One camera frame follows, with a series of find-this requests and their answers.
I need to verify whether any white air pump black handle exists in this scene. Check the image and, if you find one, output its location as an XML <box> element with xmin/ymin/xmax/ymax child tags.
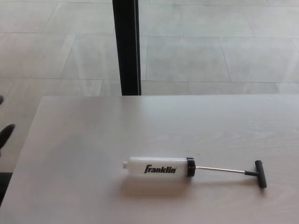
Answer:
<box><xmin>123</xmin><ymin>156</ymin><xmax>268</xmax><ymax>189</ymax></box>

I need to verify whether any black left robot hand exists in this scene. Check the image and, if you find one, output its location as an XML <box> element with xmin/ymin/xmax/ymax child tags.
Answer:
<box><xmin>0</xmin><ymin>95</ymin><xmax>16</xmax><ymax>157</ymax></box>

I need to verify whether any black metal post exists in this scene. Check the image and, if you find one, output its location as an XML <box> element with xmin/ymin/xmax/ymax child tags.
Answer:
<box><xmin>112</xmin><ymin>0</ymin><xmax>142</xmax><ymax>97</ymax></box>

